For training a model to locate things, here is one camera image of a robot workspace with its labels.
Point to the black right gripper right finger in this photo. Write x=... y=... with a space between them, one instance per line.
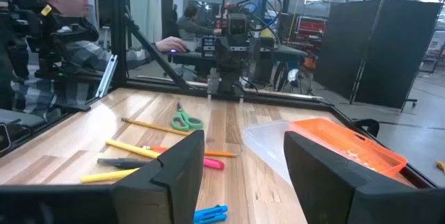
x=320 y=182

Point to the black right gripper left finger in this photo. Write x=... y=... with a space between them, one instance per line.
x=174 y=189

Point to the blue pen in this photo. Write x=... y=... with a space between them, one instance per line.
x=208 y=213

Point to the clear supply box orange lid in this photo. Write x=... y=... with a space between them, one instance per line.
x=347 y=144

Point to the pink highlighter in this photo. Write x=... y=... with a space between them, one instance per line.
x=213 y=163

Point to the grey pen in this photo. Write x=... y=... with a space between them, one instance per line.
x=121 y=163

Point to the yellow highlighter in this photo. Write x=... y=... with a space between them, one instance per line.
x=104 y=176
x=132 y=148

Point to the orange pencil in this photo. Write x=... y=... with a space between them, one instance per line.
x=220 y=153

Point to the yellow pencil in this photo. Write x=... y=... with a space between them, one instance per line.
x=153 y=126

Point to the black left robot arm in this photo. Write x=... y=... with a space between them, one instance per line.
x=229 y=78

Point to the dark grey desk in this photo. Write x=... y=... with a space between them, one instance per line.
x=288 y=51

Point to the red tool cabinet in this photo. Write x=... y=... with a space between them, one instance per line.
x=311 y=27

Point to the black folding partition screen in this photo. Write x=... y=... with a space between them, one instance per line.
x=382 y=50

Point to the black robot apparatus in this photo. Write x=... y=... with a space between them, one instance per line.
x=21 y=25

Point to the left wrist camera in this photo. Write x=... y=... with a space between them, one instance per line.
x=237 y=25

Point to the silver metal bracket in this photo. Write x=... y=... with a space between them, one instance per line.
x=106 y=76

